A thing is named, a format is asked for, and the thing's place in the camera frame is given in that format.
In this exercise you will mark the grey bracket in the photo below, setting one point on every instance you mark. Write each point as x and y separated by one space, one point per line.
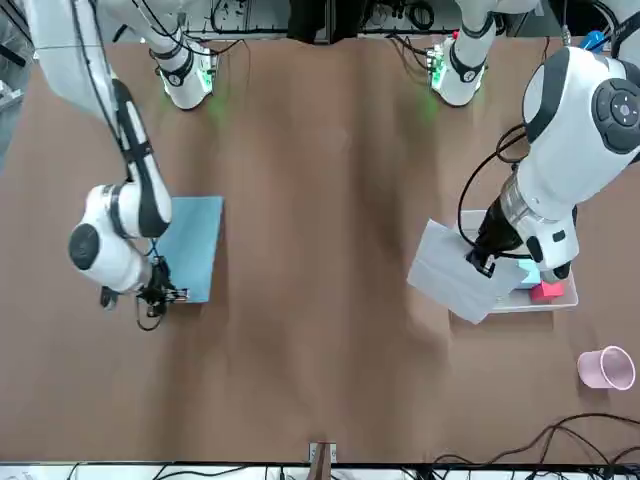
322 457

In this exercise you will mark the person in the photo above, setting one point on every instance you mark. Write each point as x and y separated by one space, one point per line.
320 20

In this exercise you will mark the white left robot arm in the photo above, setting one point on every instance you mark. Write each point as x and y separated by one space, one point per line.
560 150

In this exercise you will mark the red cube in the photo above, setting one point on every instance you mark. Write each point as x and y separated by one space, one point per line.
547 291

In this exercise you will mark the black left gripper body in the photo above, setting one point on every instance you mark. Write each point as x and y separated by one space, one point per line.
495 237

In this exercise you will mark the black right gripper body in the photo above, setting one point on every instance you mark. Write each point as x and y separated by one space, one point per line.
159 290

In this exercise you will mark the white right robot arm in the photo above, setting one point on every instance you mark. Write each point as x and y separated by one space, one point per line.
65 50

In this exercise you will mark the light blue cube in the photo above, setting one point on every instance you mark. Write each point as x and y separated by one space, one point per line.
531 275

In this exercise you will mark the pink plastic cup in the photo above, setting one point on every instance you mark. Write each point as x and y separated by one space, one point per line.
600 372

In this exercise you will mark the clear plastic bin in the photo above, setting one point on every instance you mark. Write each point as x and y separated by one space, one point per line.
570 295

